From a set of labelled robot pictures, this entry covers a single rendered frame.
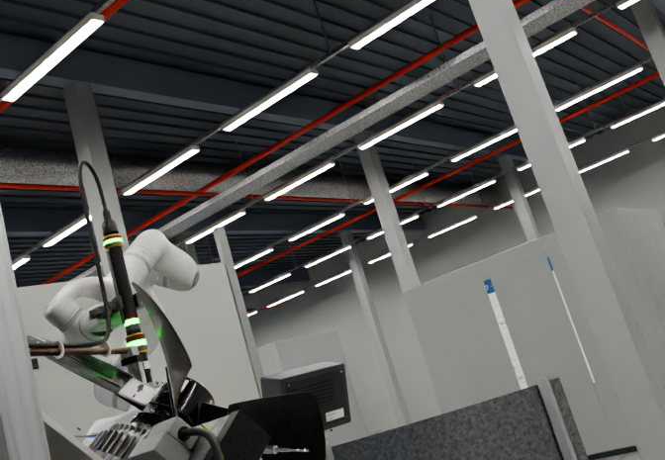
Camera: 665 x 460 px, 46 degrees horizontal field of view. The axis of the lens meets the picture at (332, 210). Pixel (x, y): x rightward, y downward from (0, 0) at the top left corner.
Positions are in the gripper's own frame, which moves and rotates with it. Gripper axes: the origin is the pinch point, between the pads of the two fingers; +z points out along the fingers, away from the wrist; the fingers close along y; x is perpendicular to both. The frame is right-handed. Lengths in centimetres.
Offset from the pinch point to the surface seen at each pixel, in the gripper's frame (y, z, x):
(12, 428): 71, 129, -35
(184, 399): -0.3, 14.8, -25.6
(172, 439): 18, 41, -34
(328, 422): -73, -33, -39
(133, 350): 3.0, 3.8, -11.8
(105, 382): 12.3, 7.2, -17.7
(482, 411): -176, -61, -54
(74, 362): 16.4, 4.0, -11.9
